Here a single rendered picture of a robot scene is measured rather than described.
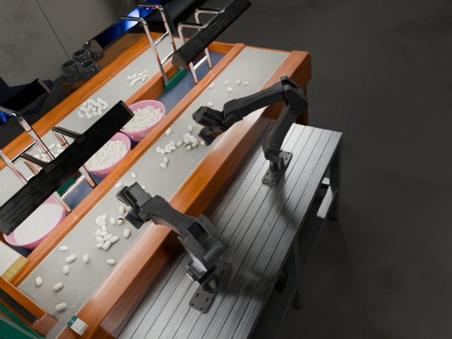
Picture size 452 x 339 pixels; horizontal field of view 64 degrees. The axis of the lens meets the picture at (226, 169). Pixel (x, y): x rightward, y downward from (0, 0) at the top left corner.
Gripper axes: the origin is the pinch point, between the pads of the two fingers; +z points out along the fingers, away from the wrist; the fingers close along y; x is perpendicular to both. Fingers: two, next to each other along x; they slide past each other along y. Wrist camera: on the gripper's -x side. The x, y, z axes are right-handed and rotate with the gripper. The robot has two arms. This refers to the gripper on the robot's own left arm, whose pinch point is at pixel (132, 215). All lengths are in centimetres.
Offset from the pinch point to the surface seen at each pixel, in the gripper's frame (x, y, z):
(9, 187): -44, 10, 71
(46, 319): 0.8, 42.4, 1.4
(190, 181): 9.6, -28.1, 3.2
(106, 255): 4.2, 14.4, 13.2
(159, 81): -32, -87, 55
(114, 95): -45, -67, 72
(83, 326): 10.8, 38.0, -1.7
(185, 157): 3.1, -40.5, 14.8
